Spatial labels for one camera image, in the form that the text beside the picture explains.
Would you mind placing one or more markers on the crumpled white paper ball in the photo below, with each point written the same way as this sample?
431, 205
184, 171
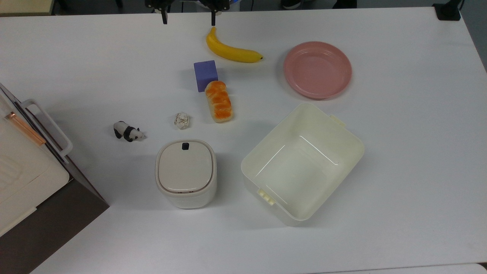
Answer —
182, 120

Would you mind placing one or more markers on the purple cube block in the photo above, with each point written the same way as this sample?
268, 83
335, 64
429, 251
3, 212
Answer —
205, 74

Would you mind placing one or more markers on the dark brown drawer cabinet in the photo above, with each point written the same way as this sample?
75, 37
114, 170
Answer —
57, 217

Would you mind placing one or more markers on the black trash can button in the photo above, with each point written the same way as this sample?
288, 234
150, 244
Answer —
185, 146

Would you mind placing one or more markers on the pink plate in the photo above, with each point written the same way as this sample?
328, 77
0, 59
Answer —
317, 70

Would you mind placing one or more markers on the black white panda toy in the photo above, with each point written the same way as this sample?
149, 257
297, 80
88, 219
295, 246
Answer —
127, 132

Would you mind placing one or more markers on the black table clamp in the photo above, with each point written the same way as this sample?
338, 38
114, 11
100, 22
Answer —
447, 11

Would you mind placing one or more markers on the copper orange strip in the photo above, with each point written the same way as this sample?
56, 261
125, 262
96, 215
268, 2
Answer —
26, 129

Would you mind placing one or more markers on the orange glazed bread loaf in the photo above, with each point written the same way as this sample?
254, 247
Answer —
218, 102

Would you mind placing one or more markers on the cream box with ridges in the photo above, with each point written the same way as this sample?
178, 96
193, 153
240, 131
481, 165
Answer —
23, 171

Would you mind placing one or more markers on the cream trash can lid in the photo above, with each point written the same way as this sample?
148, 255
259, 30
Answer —
184, 169

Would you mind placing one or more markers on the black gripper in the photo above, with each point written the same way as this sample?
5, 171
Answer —
190, 3

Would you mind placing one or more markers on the cream trash can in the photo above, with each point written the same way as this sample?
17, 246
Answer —
190, 199

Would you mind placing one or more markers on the cream plastic storage box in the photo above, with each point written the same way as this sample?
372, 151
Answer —
300, 167

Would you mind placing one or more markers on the yellow banana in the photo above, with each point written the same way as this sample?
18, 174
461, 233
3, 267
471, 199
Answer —
228, 52

